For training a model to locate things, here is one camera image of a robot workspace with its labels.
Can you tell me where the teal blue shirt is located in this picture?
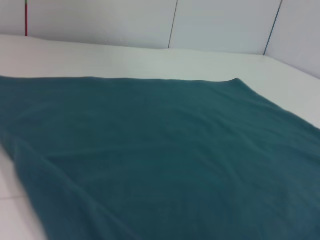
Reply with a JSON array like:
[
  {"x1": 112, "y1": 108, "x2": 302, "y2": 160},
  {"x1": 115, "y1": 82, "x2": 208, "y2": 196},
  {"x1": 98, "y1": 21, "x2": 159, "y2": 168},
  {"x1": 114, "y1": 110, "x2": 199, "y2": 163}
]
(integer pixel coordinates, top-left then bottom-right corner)
[{"x1": 0, "y1": 75, "x2": 320, "y2": 240}]

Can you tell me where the thin red pole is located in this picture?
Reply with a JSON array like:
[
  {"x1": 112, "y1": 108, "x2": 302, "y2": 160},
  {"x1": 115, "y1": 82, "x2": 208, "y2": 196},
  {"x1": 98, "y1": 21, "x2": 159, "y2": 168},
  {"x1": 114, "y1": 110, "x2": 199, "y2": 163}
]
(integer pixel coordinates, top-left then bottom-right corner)
[{"x1": 24, "y1": 0, "x2": 29, "y2": 37}]

